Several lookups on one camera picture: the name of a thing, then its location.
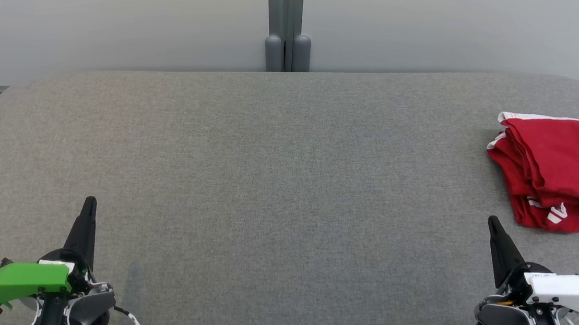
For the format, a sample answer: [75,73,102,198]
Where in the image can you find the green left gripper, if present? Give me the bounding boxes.
[0,188,124,325]

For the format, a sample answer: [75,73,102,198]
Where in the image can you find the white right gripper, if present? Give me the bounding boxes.
[480,215,579,320]

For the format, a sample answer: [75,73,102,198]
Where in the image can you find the grey fabric sofa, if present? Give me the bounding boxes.
[0,27,579,325]

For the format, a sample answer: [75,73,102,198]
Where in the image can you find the red shorts white trim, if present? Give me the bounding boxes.
[482,111,579,209]

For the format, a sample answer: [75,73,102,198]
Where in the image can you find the grey partition post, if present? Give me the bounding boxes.
[259,0,316,76]

